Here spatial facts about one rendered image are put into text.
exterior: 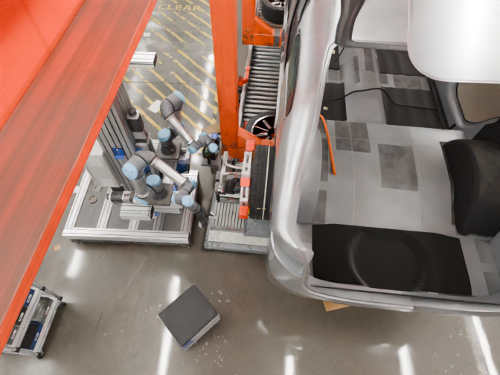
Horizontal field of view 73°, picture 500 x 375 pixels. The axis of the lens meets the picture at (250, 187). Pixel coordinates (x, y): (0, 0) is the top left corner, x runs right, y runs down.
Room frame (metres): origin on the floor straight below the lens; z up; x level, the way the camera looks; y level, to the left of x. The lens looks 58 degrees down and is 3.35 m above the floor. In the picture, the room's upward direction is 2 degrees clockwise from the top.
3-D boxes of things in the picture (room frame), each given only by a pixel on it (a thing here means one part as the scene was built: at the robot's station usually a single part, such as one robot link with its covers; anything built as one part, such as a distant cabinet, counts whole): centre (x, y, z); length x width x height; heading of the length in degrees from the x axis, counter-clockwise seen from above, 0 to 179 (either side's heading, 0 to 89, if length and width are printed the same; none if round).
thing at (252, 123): (2.55, -0.25, 0.39); 0.66 x 0.66 x 0.24
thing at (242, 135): (2.20, -0.12, 0.69); 0.52 x 0.17 x 0.35; 86
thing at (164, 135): (2.01, 0.78, 0.98); 0.13 x 0.12 x 0.14; 142
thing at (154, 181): (1.50, 0.80, 0.98); 0.13 x 0.12 x 0.14; 153
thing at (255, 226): (1.63, -0.14, 0.32); 0.40 x 0.30 x 0.28; 176
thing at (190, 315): (0.60, 0.49, 0.17); 0.43 x 0.36 x 0.34; 134
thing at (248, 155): (1.65, 0.03, 0.85); 0.54 x 0.07 x 0.54; 176
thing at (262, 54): (3.45, -0.29, 0.14); 2.47 x 0.85 x 0.27; 176
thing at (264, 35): (4.13, -0.25, 0.69); 0.52 x 0.17 x 0.35; 86
